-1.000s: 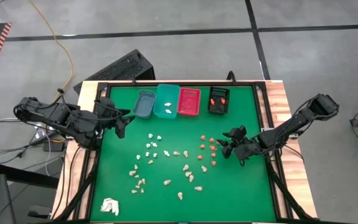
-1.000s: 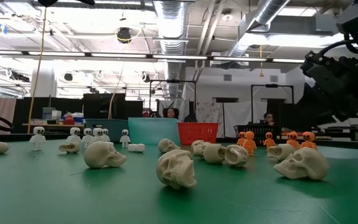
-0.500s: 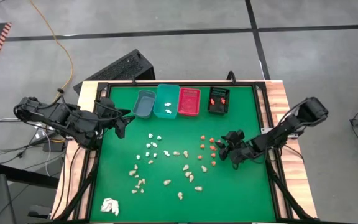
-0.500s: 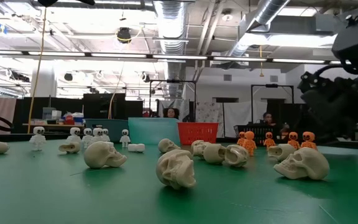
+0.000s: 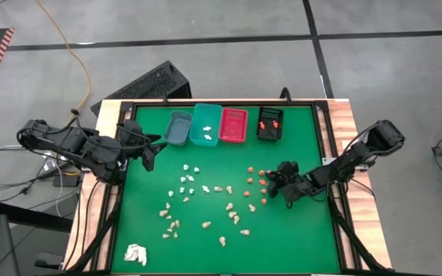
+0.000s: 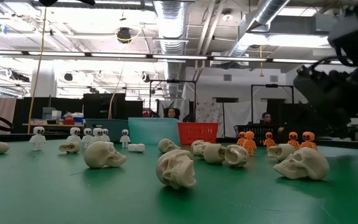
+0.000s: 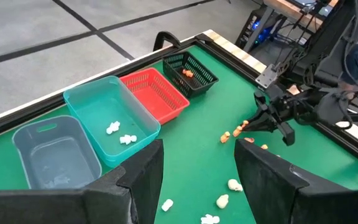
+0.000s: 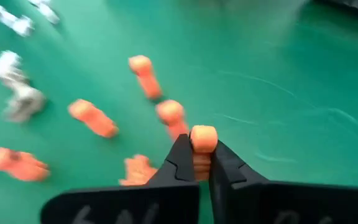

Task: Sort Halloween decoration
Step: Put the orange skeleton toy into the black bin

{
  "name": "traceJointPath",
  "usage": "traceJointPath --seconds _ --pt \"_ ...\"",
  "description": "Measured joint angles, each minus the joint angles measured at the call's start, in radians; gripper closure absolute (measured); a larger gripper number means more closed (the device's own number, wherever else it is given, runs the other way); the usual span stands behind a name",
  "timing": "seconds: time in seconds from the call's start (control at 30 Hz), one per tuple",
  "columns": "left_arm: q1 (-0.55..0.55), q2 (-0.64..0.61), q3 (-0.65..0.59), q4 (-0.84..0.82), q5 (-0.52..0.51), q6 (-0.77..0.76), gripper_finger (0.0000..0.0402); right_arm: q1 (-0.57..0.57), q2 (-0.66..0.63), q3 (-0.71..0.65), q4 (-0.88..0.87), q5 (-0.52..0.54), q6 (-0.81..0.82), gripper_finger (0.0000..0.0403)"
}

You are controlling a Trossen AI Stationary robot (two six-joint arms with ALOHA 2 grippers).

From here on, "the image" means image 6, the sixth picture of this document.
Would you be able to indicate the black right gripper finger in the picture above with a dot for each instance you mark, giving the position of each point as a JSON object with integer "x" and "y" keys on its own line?
{"x": 342, "y": 127}

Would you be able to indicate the small orange skeleton figure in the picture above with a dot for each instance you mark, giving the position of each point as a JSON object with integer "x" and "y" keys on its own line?
{"x": 249, "y": 140}
{"x": 308, "y": 137}
{"x": 269, "y": 138}
{"x": 293, "y": 137}
{"x": 241, "y": 135}

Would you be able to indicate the small beige plastic skull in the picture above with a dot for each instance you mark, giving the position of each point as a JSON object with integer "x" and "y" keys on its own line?
{"x": 172, "y": 168}
{"x": 211, "y": 154}
{"x": 73, "y": 146}
{"x": 241, "y": 158}
{"x": 286, "y": 151}
{"x": 166, "y": 144}
{"x": 197, "y": 147}
{"x": 309, "y": 163}
{"x": 1, "y": 147}
{"x": 99, "y": 155}

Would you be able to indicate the black ceiling dome device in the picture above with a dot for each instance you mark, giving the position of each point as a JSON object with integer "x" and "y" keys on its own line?
{"x": 124, "y": 35}

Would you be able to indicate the black equipment panel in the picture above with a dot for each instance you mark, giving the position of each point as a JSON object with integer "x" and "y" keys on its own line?
{"x": 291, "y": 115}

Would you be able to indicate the person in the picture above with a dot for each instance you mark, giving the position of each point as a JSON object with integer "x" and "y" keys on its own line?
{"x": 266, "y": 118}
{"x": 171, "y": 112}

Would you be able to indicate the white round column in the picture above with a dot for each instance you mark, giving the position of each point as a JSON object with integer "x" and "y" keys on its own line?
{"x": 43, "y": 84}

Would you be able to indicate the black plastic basket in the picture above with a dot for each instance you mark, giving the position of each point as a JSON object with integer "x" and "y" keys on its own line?
{"x": 258, "y": 130}

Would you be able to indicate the white hanging sheet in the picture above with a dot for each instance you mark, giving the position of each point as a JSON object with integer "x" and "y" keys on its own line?
{"x": 238, "y": 115}

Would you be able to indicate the black room partition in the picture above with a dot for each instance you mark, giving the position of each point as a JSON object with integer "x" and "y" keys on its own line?
{"x": 70, "y": 107}

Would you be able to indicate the long overhead light bar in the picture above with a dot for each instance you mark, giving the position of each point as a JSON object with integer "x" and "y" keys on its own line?
{"x": 179, "y": 57}

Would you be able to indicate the white storage box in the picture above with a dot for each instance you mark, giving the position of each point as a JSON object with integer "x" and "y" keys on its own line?
{"x": 56, "y": 114}

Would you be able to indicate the blue container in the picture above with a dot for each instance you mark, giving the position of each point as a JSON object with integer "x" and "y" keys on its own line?
{"x": 79, "y": 119}

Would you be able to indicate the red container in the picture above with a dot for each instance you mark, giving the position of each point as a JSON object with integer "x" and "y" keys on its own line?
{"x": 69, "y": 119}

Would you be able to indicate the wooden workbench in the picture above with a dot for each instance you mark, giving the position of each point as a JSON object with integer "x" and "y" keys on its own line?
{"x": 54, "y": 125}

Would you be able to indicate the grey-blue plastic bin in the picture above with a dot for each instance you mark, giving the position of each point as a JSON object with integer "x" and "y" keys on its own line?
{"x": 114, "y": 126}

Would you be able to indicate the patterned white hanging cloth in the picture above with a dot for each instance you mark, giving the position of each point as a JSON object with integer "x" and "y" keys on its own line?
{"x": 210, "y": 113}

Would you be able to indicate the red plastic basket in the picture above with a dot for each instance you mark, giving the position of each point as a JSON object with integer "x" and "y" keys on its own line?
{"x": 197, "y": 133}

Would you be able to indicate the teal translucent plastic bin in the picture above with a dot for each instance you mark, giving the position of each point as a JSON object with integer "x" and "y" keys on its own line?
{"x": 154, "y": 130}

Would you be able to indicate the black stand frame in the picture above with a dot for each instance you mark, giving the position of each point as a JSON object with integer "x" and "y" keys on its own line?
{"x": 172, "y": 81}
{"x": 272, "y": 85}

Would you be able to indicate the silver spiral ceiling duct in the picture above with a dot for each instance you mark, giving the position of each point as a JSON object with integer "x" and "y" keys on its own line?
{"x": 269, "y": 12}
{"x": 171, "y": 25}

